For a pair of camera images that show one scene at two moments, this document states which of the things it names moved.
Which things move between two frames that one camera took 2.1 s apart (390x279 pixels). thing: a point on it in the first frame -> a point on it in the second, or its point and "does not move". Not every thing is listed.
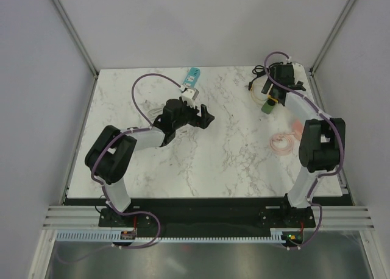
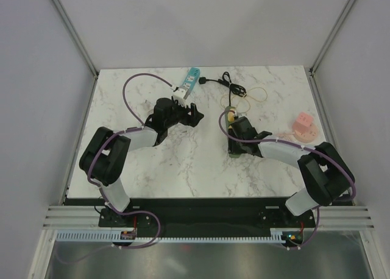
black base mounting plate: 210,214 does not move
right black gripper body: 272,74 -> 236,147
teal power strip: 192,77 does not move
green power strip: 268,106 -> 227,127
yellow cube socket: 269,96 -> 231,116
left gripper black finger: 206,118 -> 195,116
